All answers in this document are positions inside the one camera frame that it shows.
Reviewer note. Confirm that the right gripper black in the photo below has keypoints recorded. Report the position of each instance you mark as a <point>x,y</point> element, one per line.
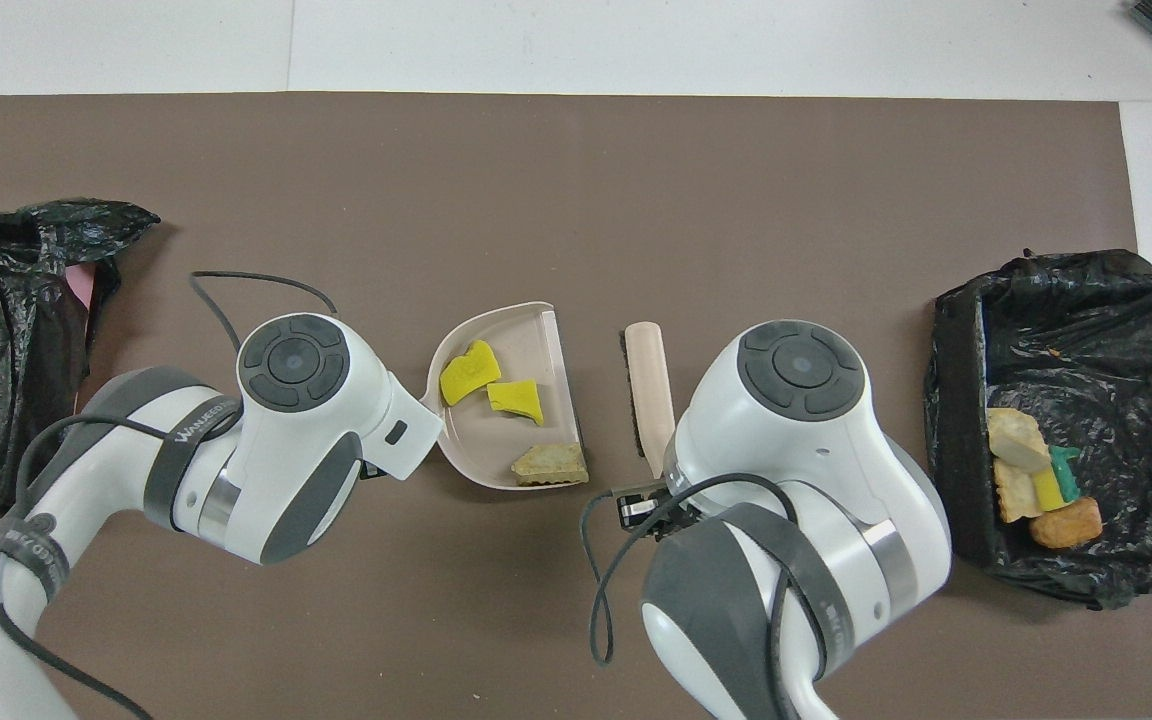
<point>641,508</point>

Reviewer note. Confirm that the toy croissant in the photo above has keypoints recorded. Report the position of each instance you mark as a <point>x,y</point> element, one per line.
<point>1016,495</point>
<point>1018,440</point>
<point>549,465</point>

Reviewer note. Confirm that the beige hand brush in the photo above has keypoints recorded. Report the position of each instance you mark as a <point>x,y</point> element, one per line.
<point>648,380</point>

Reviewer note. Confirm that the yellow sponge piece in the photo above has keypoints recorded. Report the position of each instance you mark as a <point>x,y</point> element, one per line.
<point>469,372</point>
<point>1054,485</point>
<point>516,398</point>

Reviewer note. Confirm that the beige plastic dustpan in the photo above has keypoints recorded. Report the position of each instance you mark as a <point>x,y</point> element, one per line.
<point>481,450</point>

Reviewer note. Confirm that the brown toy bread roll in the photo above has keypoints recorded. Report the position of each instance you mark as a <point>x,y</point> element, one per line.
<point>1066,523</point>

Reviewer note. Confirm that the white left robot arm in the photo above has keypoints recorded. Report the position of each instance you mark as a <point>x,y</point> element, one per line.
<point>286,470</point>

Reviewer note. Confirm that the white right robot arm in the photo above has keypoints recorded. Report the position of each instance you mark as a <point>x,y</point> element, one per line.
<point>796,470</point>

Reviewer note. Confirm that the open bin with black liner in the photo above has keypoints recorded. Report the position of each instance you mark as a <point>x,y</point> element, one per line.
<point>1086,350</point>

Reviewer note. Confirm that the pink plastic bin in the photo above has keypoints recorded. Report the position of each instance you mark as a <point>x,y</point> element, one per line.
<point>81,285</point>

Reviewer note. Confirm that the brown table mat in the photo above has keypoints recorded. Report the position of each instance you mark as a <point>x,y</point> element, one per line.
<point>636,160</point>

